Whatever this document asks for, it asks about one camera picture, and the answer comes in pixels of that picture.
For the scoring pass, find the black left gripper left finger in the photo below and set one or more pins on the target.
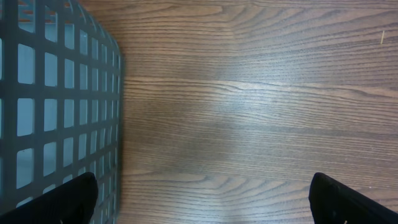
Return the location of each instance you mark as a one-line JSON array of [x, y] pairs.
[[73, 202]]

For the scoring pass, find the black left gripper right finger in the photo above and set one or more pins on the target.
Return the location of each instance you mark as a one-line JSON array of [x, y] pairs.
[[333, 202]]

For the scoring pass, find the grey plastic mesh basket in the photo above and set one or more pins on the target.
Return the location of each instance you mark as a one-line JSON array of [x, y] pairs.
[[61, 88]]

